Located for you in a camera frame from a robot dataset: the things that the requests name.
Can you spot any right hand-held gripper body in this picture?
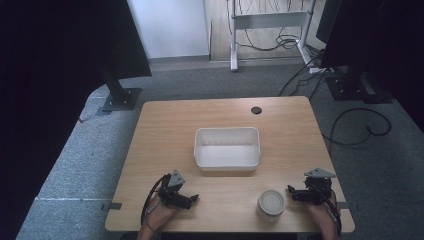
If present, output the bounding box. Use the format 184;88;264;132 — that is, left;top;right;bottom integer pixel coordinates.
303;167;337;206

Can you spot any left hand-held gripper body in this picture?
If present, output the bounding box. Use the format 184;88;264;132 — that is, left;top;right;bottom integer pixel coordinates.
157;169;187;210

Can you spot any white plastic bin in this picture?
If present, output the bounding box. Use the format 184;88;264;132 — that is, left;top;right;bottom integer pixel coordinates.
193;126;261;172

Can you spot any black metal stand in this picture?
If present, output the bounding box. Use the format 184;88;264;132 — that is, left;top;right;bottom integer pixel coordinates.
98;64;143;113
324;64;394;105

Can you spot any white power strip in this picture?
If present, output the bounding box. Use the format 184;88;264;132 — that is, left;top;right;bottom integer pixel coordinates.
308;67;335;75

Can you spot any black curtain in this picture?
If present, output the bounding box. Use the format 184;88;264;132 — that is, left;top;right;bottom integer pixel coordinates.
0;0;153;240
315;0;424;133

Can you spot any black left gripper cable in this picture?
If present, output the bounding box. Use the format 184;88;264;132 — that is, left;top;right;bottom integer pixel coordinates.
140;173;172;226

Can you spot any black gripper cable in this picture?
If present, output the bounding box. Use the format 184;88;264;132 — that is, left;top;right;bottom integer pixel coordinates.
324;187;344;236
140;173;172;226

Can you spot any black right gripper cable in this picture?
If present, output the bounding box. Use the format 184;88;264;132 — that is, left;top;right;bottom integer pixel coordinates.
324;187;344;236

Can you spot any grey table edge bracket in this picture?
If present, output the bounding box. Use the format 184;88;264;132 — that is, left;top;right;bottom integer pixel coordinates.
100;201;123;212
336;201;360;212

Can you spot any black looped floor cable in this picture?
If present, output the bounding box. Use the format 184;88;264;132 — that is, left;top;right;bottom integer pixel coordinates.
321;107;393;147

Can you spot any bundle of hanging black cables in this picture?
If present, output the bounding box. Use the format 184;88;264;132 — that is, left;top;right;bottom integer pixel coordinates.
233;0;306;53

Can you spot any white metal desk frame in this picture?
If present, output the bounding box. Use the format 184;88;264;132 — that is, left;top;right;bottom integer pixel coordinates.
226;0;318;73

